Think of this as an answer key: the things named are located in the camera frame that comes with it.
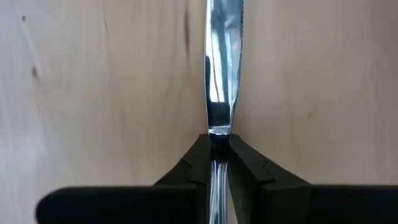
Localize silver table knife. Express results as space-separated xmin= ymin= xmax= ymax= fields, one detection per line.
xmin=203 ymin=0 xmax=245 ymax=224

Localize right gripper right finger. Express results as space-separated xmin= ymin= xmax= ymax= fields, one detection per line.
xmin=228 ymin=133 xmax=398 ymax=224

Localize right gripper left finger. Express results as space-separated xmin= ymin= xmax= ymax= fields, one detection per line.
xmin=35 ymin=133 xmax=212 ymax=224

